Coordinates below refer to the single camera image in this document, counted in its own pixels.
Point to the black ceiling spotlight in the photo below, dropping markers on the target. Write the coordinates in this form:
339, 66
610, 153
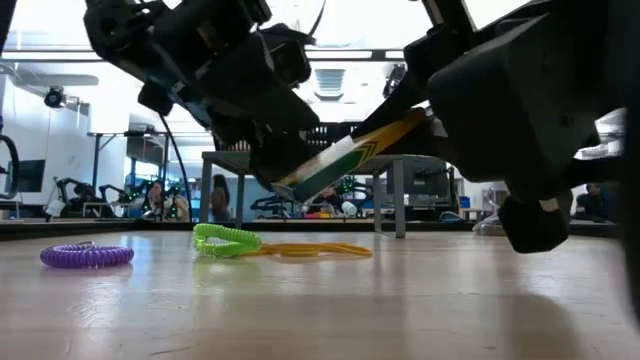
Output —
54, 97
394, 80

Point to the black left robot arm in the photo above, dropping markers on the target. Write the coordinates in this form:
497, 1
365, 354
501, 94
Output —
120, 25

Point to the purple spiral wrist coil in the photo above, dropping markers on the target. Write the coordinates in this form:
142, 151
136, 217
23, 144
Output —
85, 256

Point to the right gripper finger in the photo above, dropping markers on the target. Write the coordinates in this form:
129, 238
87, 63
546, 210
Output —
427, 140
400, 102

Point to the dark grey cabinet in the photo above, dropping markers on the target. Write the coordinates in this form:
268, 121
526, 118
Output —
425, 185

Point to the black mesh organizer rack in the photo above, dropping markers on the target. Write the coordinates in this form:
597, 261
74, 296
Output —
398, 200

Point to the person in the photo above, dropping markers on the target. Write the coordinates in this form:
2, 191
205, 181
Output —
157, 197
330, 195
220, 200
592, 202

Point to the yellow green crayon box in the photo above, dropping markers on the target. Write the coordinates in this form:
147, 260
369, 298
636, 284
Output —
345, 155

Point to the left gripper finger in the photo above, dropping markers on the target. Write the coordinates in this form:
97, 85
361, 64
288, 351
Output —
270, 117
277, 160

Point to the black metal table frame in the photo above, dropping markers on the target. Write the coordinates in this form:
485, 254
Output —
100, 230

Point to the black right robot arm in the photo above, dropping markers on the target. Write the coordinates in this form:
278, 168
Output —
632, 200

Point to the black wall monitor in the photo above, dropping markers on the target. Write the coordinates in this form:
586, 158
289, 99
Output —
30, 175

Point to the black background workstation frame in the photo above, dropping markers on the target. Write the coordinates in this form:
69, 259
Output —
115, 134

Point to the yellow rubber bands bunch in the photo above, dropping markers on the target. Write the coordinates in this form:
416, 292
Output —
320, 248

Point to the green spiral wrist coil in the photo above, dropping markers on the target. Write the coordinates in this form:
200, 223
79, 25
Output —
245, 242

